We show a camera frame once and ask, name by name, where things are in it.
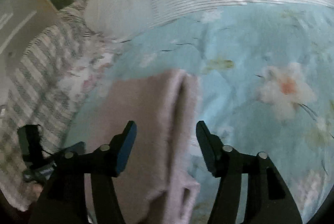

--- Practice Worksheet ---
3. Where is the plaid checked pillow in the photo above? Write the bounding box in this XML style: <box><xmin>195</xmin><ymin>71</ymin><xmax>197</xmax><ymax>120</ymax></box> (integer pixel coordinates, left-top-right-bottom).
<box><xmin>1</xmin><ymin>0</ymin><xmax>97</xmax><ymax>211</ymax></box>

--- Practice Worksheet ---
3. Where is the white floral pillow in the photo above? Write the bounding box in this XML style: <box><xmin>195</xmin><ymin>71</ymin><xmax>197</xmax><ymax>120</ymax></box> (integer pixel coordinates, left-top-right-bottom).
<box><xmin>56</xmin><ymin>34</ymin><xmax>123</xmax><ymax>112</ymax></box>

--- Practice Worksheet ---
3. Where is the teal floral bed sheet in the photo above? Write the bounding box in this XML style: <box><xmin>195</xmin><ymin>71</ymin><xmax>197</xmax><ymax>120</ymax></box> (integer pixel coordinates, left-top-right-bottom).
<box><xmin>66</xmin><ymin>4</ymin><xmax>333</xmax><ymax>222</ymax></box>

